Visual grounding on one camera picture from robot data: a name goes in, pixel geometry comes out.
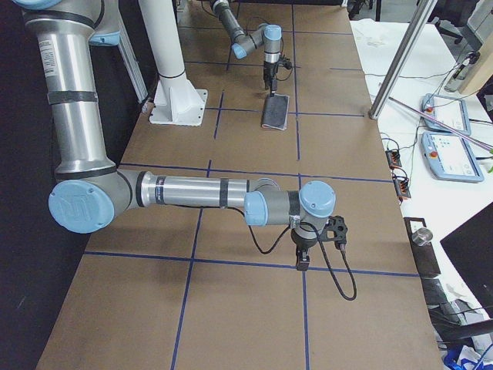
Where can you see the pink microfiber towel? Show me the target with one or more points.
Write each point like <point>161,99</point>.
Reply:
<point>275,112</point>

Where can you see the silver metal cup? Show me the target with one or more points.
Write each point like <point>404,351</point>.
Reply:
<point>422,236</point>

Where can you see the white camera mast pole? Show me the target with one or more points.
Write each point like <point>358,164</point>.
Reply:
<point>177,101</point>

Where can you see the lower teach pendant tablet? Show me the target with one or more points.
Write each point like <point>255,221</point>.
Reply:
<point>450,158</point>

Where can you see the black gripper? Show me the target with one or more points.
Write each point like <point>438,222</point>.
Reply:
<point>269,70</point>
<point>303,243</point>

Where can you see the black flat tray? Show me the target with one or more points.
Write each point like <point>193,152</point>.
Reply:
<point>424,257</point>

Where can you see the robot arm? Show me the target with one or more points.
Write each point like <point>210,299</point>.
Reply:
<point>91,192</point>
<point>266,35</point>

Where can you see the lower orange terminal block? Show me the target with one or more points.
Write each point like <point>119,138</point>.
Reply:
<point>401,186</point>

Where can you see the teach pendant tablet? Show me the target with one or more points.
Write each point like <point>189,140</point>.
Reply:
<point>450,111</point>
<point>450,158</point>

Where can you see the aluminium frame post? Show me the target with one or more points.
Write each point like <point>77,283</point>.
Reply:
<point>411,36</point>

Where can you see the orange terminal block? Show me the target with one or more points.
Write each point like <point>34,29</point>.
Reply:
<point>401,186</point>
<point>393,158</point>

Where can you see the upper orange terminal block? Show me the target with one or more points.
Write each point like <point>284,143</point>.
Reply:
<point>393,158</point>

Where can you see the black monitor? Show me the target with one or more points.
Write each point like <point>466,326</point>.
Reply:
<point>469,248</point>

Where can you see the upper teach pendant tablet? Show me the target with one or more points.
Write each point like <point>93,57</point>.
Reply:
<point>450,111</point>

